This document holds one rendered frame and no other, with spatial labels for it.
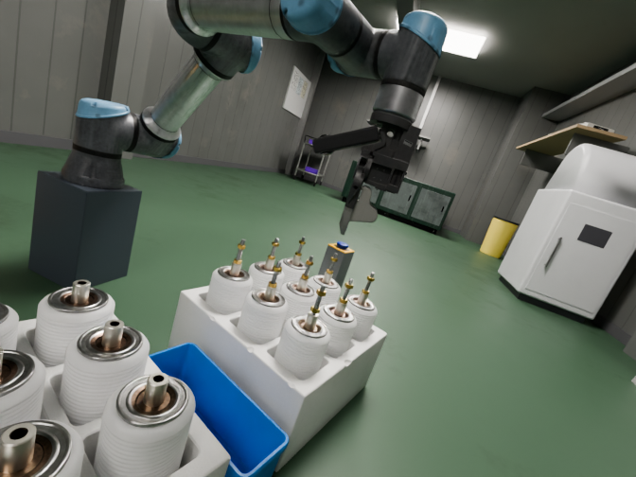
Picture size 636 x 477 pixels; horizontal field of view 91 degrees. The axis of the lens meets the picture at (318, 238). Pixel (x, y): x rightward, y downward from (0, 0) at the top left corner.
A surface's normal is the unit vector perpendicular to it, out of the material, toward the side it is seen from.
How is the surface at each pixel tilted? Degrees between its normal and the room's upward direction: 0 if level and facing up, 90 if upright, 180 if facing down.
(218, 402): 88
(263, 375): 90
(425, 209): 90
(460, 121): 90
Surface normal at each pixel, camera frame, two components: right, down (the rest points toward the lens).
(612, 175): -0.17, -0.14
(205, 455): 0.31, -0.92
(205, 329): -0.56, 0.03
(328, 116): -0.28, 0.15
